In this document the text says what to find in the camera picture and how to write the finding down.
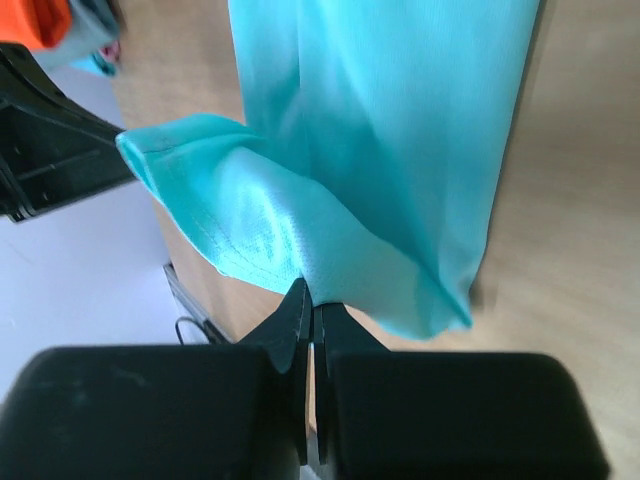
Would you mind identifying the grey folded t shirt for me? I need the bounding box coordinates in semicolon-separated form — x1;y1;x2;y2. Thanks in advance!
32;0;120;70

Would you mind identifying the pink folded t shirt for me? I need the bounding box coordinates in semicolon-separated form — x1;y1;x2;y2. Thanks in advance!
100;40;121;64

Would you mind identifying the teal t shirt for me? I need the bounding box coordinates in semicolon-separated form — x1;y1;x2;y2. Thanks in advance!
116;1;539;339

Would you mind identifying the aluminium frame rail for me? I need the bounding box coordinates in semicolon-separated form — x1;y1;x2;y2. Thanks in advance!
163;263;234;344

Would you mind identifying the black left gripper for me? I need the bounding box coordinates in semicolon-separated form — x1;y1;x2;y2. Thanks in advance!
1;43;134;223

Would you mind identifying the orange folded t shirt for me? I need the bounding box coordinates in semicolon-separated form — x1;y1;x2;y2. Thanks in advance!
0;0;72;51

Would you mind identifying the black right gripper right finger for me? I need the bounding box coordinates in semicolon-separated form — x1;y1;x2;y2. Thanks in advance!
313;304;610;479

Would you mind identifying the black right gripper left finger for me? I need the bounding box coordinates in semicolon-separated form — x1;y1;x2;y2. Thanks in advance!
1;279;312;479

